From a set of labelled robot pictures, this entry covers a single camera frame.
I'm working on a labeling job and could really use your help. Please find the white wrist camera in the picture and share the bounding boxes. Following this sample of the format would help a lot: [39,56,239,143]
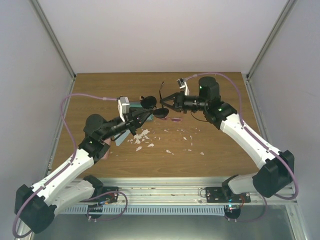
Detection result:
[177,78,190,96]
[117,96,130,122]

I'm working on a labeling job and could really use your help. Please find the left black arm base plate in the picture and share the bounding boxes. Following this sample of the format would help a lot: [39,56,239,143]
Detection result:
[82,186,119,204]

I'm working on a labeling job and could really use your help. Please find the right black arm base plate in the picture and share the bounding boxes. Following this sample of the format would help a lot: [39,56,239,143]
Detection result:
[198,187,251,204]

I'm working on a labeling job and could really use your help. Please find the grey slotted cable duct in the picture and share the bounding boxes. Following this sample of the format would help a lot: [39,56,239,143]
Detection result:
[59,205,226,216]

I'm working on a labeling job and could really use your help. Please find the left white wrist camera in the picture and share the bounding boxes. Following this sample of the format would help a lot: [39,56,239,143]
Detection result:
[117,96,130,122]

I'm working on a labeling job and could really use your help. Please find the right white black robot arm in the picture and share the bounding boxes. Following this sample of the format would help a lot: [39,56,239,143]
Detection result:
[160,73,299,203]

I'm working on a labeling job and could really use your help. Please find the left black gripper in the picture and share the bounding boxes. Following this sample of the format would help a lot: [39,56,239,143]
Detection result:
[101,107,154,141]

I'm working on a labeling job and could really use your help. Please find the left aluminium frame post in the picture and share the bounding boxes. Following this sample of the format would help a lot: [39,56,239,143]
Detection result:
[29,0,77,81]

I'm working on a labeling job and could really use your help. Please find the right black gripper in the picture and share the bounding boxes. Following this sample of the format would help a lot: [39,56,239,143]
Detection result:
[160,91,208,114]

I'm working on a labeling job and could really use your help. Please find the teal glasses case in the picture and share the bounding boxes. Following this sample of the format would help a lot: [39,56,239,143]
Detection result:
[130,101,154,122]

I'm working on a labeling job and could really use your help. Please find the black aviator sunglasses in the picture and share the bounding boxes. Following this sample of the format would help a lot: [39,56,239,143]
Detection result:
[139,96,169,119]

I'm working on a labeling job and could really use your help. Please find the aluminium frame rail front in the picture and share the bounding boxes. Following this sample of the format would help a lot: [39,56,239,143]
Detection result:
[28,177,298,206]

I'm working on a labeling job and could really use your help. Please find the pink tinted sunglasses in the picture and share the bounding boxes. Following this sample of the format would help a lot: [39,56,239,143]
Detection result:
[161,117,183,123]

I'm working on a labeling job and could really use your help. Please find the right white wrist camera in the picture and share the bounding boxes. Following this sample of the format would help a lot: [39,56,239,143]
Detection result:
[177,78,190,96]

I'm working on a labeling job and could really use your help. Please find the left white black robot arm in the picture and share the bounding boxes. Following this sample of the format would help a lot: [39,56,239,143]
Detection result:
[14,107,154,234]

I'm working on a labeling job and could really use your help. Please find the pink glasses case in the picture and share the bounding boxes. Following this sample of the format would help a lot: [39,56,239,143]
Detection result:
[101,138,112,160]

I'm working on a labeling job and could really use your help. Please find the aluminium frame post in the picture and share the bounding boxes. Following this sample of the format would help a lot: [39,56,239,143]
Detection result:
[29,0,77,81]
[246,0,298,81]

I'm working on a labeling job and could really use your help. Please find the right aluminium frame post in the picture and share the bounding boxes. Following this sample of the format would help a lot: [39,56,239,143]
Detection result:
[246,0,298,81]

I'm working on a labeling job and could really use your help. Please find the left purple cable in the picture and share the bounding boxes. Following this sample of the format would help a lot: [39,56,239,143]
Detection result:
[12,93,121,238]

